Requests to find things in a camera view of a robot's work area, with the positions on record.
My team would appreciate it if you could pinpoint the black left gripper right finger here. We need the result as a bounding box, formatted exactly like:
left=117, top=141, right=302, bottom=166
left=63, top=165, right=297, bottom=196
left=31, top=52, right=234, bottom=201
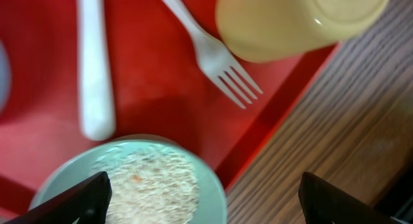
left=298, top=172, right=399, bottom=224

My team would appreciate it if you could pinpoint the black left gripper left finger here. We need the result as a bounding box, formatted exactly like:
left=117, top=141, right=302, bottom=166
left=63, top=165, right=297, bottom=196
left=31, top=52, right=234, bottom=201
left=5, top=171, right=112, bottom=224

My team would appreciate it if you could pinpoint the green bowl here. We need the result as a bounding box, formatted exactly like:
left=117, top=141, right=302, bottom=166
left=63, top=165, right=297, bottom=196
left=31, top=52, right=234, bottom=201
left=29, top=134, right=227, bottom=224

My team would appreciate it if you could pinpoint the yellow plastic cup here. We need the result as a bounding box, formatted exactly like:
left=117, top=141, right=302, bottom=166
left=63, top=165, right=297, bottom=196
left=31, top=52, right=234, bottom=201
left=215, top=0, right=390, bottom=63

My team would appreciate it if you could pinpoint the white rice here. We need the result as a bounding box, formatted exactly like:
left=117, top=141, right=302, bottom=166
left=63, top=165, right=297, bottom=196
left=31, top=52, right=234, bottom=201
left=92, top=145, right=199, bottom=224

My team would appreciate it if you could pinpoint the white plastic spoon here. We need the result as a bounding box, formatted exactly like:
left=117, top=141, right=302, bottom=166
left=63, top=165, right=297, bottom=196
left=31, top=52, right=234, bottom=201
left=76, top=0, right=116, bottom=141

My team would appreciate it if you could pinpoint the red serving tray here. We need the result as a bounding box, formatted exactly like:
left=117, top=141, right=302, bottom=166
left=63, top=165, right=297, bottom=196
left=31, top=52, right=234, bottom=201
left=1, top=0, right=336, bottom=218

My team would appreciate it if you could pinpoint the light blue bowl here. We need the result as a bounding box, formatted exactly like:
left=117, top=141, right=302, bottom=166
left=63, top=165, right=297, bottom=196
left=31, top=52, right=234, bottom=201
left=0, top=42, right=12, bottom=114

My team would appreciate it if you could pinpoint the white plastic fork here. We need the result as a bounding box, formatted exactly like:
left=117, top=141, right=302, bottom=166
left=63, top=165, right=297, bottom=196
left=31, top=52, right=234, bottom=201
left=162, top=0, right=263, bottom=109

